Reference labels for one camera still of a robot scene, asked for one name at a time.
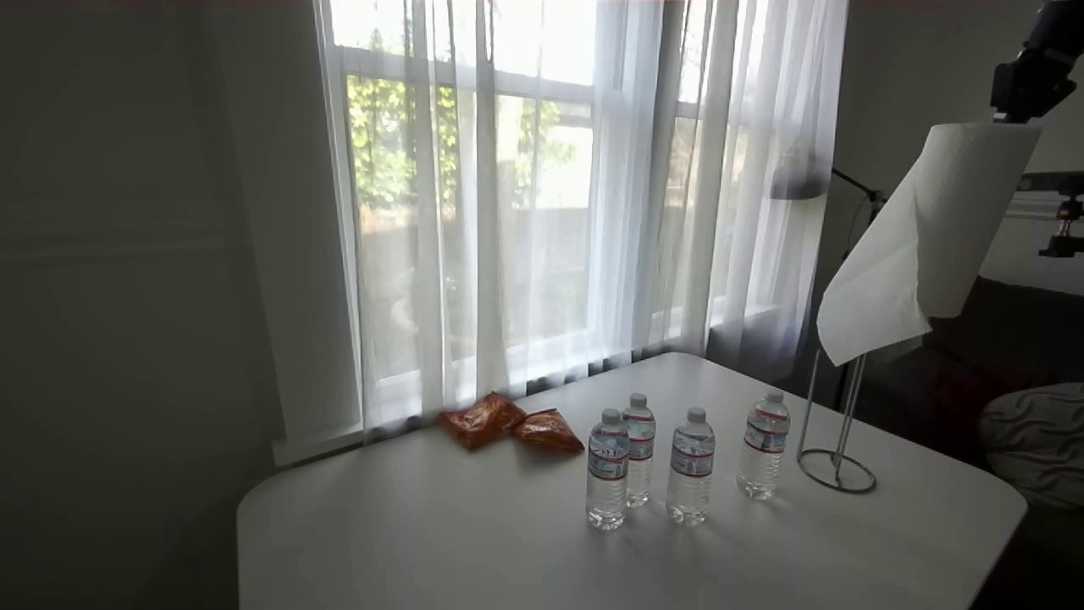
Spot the white paper towel roll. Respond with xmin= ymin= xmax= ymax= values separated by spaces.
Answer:
xmin=812 ymin=119 xmax=1047 ymax=369

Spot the dark sofa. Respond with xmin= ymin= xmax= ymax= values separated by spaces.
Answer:
xmin=790 ymin=276 xmax=1084 ymax=610

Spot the dark red cushion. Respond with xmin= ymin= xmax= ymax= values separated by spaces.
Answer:
xmin=924 ymin=358 xmax=1054 ymax=436

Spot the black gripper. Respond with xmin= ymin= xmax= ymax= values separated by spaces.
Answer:
xmin=990 ymin=0 xmax=1084 ymax=127

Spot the white window frame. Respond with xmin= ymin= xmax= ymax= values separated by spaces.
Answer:
xmin=317 ymin=0 xmax=732 ymax=436

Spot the silver wire towel stand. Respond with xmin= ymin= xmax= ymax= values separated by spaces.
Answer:
xmin=793 ymin=347 xmax=881 ymax=498

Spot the dark floor lamp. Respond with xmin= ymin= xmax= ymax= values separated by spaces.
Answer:
xmin=770 ymin=166 xmax=896 ymax=377

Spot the sheer white curtain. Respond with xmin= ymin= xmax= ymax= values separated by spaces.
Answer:
xmin=196 ymin=0 xmax=855 ymax=462

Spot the white pillow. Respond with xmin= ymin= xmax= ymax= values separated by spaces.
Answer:
xmin=981 ymin=380 xmax=1084 ymax=511

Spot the clear plastic water bottle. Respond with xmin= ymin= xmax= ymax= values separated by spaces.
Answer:
xmin=622 ymin=391 xmax=662 ymax=511
xmin=737 ymin=387 xmax=798 ymax=506
xmin=584 ymin=407 xmax=634 ymax=534
xmin=667 ymin=407 xmax=720 ymax=529

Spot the orange snack bag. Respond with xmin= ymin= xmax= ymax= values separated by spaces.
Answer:
xmin=510 ymin=407 xmax=590 ymax=462
xmin=439 ymin=391 xmax=529 ymax=455

